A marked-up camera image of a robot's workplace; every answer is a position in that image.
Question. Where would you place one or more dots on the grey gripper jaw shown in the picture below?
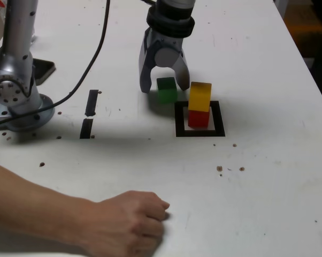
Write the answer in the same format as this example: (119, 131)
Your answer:
(166, 57)

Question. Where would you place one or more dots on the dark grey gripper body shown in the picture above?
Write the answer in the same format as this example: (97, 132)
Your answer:
(169, 42)

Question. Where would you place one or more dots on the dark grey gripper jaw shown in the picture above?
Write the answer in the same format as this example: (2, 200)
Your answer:
(145, 69)

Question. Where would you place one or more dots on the green cube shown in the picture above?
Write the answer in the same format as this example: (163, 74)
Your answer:
(166, 92)

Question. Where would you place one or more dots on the yellow cube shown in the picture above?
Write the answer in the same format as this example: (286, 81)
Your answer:
(199, 97)

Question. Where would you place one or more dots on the red cube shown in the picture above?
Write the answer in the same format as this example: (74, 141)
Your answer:
(198, 119)

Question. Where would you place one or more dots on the person's forearm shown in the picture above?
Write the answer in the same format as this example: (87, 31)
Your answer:
(30, 214)

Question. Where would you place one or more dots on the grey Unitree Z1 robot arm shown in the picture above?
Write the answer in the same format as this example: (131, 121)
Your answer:
(16, 53)

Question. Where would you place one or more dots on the black tape square outline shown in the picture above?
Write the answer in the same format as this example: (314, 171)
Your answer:
(201, 133)

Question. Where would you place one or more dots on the person's hand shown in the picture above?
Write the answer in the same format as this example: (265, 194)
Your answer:
(129, 222)

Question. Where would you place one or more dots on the black tape strip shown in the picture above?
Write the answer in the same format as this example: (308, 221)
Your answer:
(92, 101)

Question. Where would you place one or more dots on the dark flat tray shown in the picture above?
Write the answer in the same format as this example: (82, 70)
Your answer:
(44, 70)

